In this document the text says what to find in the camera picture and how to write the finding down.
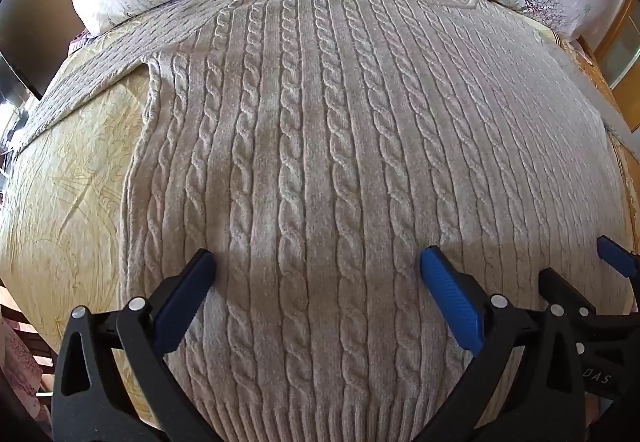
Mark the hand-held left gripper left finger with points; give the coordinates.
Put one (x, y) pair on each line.
(185, 294)

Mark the wooden chair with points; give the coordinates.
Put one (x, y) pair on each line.
(35, 362)

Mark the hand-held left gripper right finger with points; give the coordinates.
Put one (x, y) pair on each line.
(450, 297)

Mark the yellow patterned blanket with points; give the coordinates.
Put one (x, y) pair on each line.
(65, 202)

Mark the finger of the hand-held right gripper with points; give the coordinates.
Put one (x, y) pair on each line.
(617, 258)
(562, 288)

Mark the wooden cabinet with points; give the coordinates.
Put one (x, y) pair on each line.
(620, 52)

